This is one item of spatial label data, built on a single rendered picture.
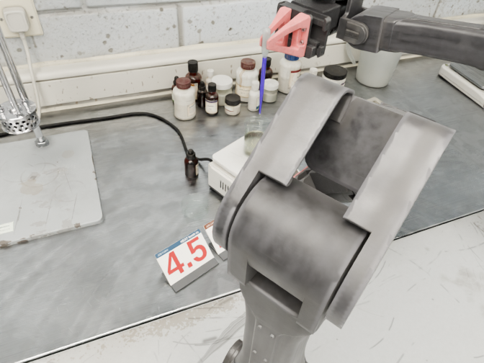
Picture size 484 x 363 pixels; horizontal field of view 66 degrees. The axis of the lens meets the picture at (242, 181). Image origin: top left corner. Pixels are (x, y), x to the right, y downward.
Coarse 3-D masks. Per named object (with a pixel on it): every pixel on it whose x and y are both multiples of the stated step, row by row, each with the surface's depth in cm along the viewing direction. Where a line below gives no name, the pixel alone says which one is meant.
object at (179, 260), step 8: (192, 240) 65; (200, 240) 65; (176, 248) 63; (184, 248) 64; (192, 248) 64; (200, 248) 65; (168, 256) 62; (176, 256) 63; (184, 256) 64; (192, 256) 64; (200, 256) 65; (208, 256) 66; (168, 264) 62; (176, 264) 63; (184, 264) 63; (192, 264) 64; (168, 272) 62; (176, 272) 62
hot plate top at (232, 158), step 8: (232, 144) 76; (240, 144) 76; (216, 152) 74; (224, 152) 74; (232, 152) 74; (240, 152) 74; (216, 160) 72; (224, 160) 72; (232, 160) 72; (240, 160) 73; (224, 168) 71; (232, 168) 71; (240, 168) 71
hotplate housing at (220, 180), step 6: (210, 162) 75; (210, 168) 74; (216, 168) 73; (222, 168) 73; (210, 174) 75; (216, 174) 74; (222, 174) 73; (228, 174) 72; (210, 180) 76; (216, 180) 75; (222, 180) 73; (228, 180) 72; (210, 186) 78; (216, 186) 76; (222, 186) 74; (228, 186) 73; (222, 192) 76
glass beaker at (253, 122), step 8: (248, 120) 71; (256, 120) 72; (264, 120) 72; (248, 128) 73; (256, 128) 73; (264, 128) 73; (248, 136) 70; (256, 136) 69; (248, 144) 71; (248, 152) 72
